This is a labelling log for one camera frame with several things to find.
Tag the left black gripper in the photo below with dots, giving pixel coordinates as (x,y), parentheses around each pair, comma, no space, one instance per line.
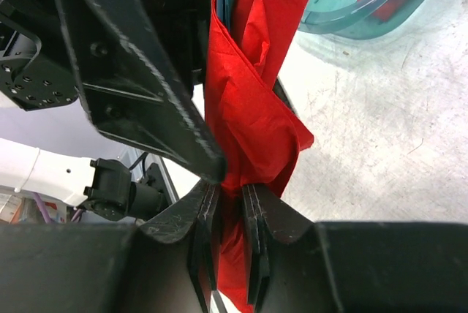
(133,91)

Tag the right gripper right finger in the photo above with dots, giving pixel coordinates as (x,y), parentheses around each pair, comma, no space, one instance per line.
(296,265)

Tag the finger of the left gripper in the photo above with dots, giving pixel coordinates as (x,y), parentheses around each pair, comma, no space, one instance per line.
(279,91)

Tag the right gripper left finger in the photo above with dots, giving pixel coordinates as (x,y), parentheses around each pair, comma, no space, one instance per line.
(168,264)

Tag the red paper napkin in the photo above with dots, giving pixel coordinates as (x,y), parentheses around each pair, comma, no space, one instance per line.
(260,136)

